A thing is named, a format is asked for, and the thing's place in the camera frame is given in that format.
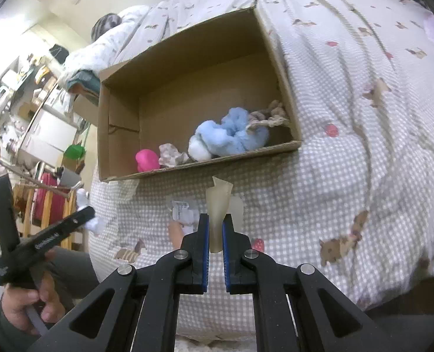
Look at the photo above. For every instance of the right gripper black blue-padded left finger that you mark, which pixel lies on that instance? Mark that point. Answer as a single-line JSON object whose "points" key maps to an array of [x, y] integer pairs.
{"points": [[135, 309]]}

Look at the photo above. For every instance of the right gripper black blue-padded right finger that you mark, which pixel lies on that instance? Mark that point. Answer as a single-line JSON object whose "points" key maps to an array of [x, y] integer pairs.
{"points": [[295, 309]]}

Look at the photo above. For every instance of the beige soft fabric piece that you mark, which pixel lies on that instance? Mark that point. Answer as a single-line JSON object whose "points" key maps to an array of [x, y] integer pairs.
{"points": [[221, 202]]}

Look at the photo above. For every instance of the pink soft ball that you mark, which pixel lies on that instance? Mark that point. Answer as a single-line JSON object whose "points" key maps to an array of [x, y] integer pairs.
{"points": [[147, 160]]}

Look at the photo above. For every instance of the person's left hand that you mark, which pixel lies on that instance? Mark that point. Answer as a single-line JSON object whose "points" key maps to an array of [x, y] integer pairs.
{"points": [[14, 320]]}

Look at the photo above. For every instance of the wooden drying rack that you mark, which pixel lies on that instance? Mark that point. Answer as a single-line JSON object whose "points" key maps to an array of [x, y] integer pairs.
{"points": [[41, 196]]}

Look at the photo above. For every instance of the green plastic container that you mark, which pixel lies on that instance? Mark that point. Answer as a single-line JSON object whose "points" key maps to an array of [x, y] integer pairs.
{"points": [[75, 152]]}

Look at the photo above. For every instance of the white patterned bed quilt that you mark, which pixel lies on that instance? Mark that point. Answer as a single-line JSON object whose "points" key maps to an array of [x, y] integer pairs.
{"points": [[357, 199]]}

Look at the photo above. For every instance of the white cabinet with clutter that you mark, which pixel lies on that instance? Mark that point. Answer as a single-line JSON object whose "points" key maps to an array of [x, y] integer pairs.
{"points": [[36, 118]]}

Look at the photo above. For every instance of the white patterned crumpled cloth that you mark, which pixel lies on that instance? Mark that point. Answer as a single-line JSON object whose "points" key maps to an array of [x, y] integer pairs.
{"points": [[171, 157]]}

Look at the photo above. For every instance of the light blue plush toy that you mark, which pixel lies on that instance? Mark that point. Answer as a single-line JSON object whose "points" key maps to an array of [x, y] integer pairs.
{"points": [[227, 138]]}

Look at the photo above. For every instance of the brown cardboard box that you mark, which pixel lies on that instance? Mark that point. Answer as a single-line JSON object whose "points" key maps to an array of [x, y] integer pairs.
{"points": [[163, 94]]}

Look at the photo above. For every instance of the grey striped pillow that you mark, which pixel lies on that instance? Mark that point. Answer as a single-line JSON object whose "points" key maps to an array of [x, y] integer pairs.
{"points": [[104, 24]]}

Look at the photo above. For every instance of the beige knotted rope toy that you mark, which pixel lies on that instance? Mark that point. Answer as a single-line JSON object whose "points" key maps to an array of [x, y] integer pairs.
{"points": [[273, 116]]}

